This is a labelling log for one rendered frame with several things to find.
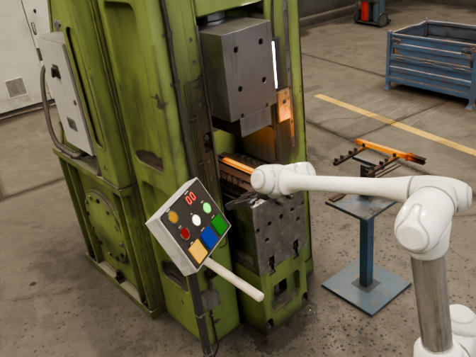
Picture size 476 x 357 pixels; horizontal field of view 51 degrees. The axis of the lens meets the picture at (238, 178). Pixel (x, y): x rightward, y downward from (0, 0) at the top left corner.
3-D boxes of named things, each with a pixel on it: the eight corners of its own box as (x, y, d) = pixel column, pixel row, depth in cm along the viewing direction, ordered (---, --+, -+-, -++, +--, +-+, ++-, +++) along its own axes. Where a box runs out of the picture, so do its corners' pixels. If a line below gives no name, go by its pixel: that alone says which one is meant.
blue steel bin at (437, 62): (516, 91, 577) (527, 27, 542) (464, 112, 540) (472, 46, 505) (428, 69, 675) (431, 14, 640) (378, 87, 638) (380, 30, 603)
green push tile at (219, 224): (227, 226, 227) (218, 213, 226) (220, 235, 221) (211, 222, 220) (225, 227, 228) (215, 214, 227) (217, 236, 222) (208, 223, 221)
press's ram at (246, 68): (289, 97, 253) (284, 15, 233) (231, 122, 232) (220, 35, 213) (234, 83, 282) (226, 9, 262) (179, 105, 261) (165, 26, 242)
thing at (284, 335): (338, 316, 304) (338, 314, 303) (270, 373, 273) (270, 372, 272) (291, 287, 331) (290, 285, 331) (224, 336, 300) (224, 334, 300)
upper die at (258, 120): (271, 123, 250) (270, 105, 245) (241, 137, 239) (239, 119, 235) (218, 106, 279) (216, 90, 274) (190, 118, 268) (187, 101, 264)
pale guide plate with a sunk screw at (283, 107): (291, 117, 276) (289, 88, 268) (280, 122, 271) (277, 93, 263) (288, 116, 278) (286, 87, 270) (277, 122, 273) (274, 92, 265)
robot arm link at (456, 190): (418, 166, 168) (403, 184, 158) (476, 169, 156) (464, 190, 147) (421, 200, 173) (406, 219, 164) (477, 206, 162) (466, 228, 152)
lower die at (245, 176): (277, 185, 267) (275, 171, 263) (248, 201, 256) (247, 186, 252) (226, 163, 296) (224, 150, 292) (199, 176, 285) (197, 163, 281)
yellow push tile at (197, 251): (208, 252, 212) (198, 238, 210) (199, 263, 206) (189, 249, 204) (205, 253, 213) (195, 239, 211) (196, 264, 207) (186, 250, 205)
